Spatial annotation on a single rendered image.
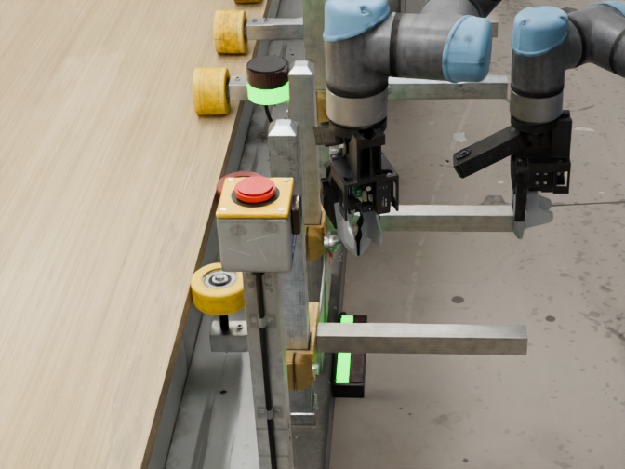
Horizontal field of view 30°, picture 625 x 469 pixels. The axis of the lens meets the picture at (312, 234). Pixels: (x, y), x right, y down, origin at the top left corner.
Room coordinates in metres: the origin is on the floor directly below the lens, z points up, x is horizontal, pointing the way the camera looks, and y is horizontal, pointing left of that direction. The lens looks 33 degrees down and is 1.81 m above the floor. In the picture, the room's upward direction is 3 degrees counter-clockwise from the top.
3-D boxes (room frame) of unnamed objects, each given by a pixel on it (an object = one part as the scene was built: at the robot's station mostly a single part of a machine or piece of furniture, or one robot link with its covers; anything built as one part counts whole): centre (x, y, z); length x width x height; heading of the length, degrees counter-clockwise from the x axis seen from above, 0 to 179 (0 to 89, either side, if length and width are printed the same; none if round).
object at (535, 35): (1.50, -0.33, 1.12); 0.09 x 0.08 x 0.11; 121
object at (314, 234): (1.51, 0.01, 0.85); 0.14 x 0.06 x 0.05; 174
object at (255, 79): (1.49, 0.05, 1.11); 0.06 x 0.06 x 0.02
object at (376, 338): (1.27, -0.07, 0.81); 0.44 x 0.03 x 0.04; 84
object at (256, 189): (0.98, 0.05, 1.22); 0.04 x 0.04 x 0.02
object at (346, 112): (1.27, -0.06, 1.17); 0.08 x 0.08 x 0.05
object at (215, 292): (1.29, 0.13, 0.85); 0.08 x 0.08 x 0.11
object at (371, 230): (1.27, -0.08, 0.98); 0.06 x 0.03 x 0.09; 14
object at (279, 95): (1.49, 0.05, 1.09); 0.06 x 0.06 x 0.02
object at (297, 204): (0.98, 0.01, 1.20); 0.03 x 0.01 x 0.03; 174
